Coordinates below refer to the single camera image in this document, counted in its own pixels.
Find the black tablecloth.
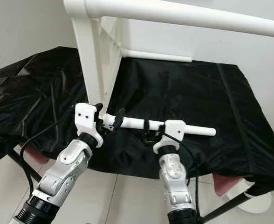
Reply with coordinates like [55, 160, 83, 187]
[0, 46, 274, 196]

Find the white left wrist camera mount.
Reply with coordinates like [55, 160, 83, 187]
[75, 103, 104, 148]

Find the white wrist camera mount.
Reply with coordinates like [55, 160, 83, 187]
[75, 103, 104, 148]
[152, 119, 186, 154]

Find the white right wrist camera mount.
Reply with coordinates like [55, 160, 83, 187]
[152, 119, 186, 154]

